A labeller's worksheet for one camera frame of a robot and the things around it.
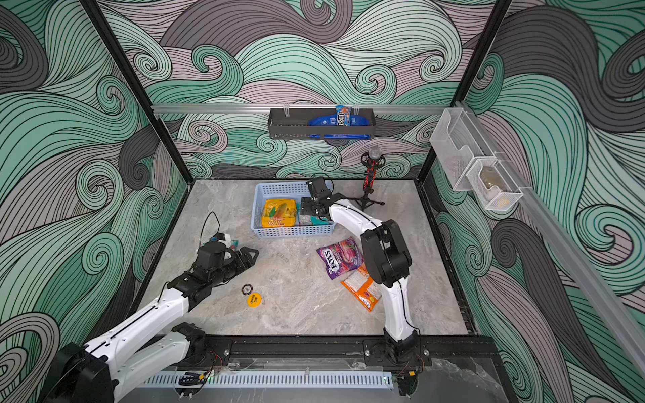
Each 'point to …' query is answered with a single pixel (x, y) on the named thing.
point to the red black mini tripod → (373, 159)
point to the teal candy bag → (306, 220)
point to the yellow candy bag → (279, 213)
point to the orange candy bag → (362, 287)
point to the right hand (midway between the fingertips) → (313, 206)
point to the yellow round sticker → (254, 300)
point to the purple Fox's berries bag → (342, 258)
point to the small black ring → (247, 289)
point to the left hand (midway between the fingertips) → (253, 253)
